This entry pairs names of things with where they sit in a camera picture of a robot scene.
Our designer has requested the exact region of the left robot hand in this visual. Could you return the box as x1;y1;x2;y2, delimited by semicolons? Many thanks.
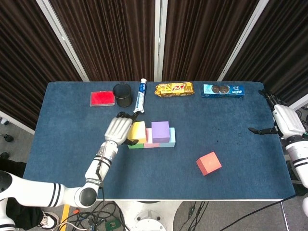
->
105;111;140;147

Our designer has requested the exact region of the black floor cable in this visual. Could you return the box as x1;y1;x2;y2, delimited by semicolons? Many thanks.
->
185;201;209;231

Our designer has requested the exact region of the light blue cube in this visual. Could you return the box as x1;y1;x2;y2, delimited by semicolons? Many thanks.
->
158;127;176;148

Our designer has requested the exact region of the white sneaker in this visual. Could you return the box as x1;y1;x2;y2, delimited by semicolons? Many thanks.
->
39;211;60;229

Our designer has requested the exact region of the pink cube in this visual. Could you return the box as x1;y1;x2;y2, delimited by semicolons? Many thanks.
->
143;128;160;148

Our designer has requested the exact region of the black mesh pen cup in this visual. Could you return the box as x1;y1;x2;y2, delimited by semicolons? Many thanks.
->
112;82;133;108

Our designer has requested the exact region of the red ink pad case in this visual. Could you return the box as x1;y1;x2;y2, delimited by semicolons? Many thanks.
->
90;90;116;107

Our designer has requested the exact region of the blue sandwich cookie box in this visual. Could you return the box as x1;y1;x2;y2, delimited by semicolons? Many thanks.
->
201;83;245;98

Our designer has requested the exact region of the coiled black cable pile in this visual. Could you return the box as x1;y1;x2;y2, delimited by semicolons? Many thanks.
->
295;108;308;132

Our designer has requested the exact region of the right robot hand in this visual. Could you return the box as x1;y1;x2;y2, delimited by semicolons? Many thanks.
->
248;89;307;141

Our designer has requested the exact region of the white partition post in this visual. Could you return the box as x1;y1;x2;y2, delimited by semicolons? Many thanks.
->
216;0;270;82
36;0;90;82
154;0;168;82

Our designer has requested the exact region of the yellow biscuit packet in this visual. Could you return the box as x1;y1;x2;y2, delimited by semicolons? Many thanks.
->
154;82;194;98

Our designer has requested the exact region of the purple cube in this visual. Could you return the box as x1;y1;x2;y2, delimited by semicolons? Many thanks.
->
151;121;171;144

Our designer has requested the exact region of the brown ribbed partition panel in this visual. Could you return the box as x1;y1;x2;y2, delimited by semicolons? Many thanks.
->
222;0;308;122
0;0;84;134
163;0;260;82
49;0;157;82

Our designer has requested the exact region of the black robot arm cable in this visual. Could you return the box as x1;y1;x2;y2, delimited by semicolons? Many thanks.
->
223;201;283;231

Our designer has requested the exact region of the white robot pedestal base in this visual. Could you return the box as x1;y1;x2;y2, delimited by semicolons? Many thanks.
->
115;200;187;231

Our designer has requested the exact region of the white blue toothpaste tube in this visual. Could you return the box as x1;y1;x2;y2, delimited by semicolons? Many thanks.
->
133;78;148;114

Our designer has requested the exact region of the red cube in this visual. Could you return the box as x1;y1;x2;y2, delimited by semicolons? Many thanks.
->
196;151;222;177

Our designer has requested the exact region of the black trouser leg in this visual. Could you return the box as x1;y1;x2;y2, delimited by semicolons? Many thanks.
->
6;199;44;229

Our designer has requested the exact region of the yellow cube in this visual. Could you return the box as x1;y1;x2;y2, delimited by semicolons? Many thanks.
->
127;121;147;144

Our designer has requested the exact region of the tangled floor cable bundle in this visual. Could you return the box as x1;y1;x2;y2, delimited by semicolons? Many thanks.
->
54;201;128;231

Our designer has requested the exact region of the small green box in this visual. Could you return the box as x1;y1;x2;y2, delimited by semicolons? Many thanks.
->
104;219;120;231

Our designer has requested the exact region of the green cube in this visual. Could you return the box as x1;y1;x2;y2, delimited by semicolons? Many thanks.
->
127;141;145;149

